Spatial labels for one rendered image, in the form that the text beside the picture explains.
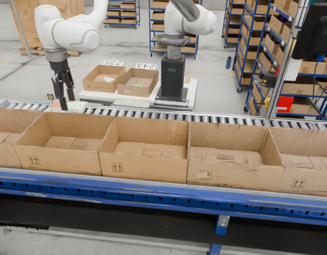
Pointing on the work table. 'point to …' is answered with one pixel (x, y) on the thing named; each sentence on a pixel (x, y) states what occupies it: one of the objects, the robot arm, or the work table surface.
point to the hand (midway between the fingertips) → (67, 100)
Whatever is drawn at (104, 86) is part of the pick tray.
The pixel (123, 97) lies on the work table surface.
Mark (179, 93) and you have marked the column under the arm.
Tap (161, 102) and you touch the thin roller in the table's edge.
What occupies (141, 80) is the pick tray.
